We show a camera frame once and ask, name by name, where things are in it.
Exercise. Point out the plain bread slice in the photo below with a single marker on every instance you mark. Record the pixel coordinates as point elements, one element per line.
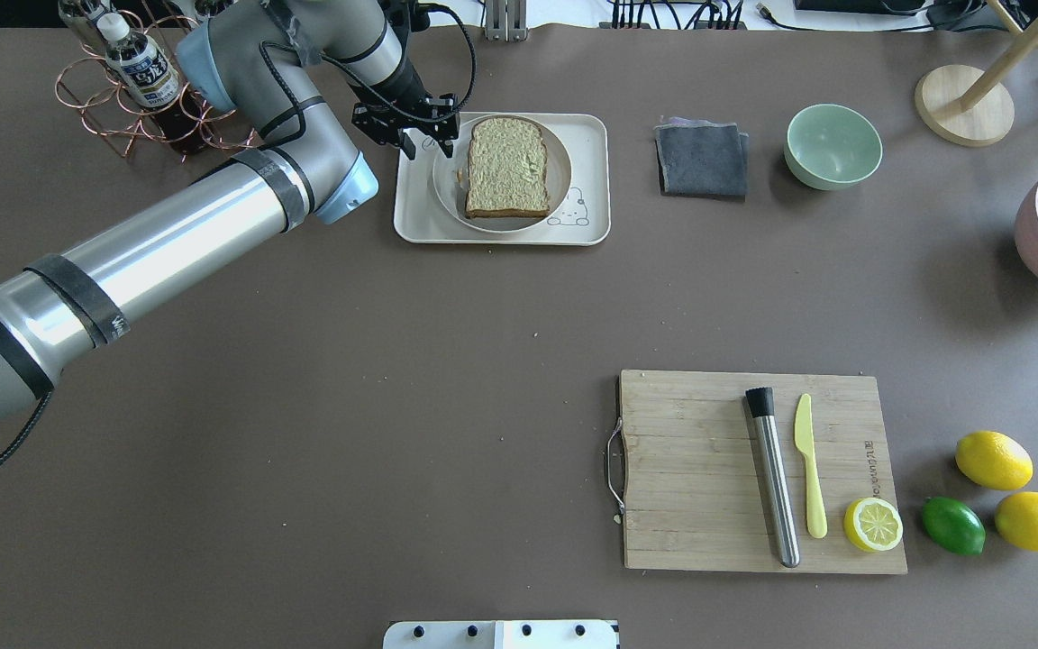
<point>507,164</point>

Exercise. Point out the yellow plastic knife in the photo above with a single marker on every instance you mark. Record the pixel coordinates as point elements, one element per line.
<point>804,440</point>

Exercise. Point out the yellow lemon far one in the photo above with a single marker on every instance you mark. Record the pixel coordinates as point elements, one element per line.
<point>994,461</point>

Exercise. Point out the copper wire bottle rack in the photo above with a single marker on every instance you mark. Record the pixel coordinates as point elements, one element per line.
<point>108,108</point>

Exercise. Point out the half lemon slice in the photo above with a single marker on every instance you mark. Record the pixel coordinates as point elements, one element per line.
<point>873,525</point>

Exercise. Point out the cream serving tray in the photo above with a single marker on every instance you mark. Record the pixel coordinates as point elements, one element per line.
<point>431,190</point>

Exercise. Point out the dark sauce bottle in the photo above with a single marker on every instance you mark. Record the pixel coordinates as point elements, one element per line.
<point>147,73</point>

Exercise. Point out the grey folded cloth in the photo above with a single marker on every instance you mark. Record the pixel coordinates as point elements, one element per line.
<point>698,158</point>

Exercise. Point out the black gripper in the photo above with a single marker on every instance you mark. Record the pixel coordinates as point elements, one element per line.
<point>403,86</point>

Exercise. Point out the mint green bowl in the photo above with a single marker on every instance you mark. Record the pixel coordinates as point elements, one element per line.
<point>831,147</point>

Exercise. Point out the white camera pole base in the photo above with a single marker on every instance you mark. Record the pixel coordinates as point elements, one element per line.
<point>575,632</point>

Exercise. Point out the wooden mug tree stand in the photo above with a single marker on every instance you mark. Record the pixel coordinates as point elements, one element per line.
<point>969,106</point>

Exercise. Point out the green lime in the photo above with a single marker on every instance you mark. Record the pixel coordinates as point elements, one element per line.
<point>953,526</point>

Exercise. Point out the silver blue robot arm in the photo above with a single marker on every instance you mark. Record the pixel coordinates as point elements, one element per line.
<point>253,59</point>

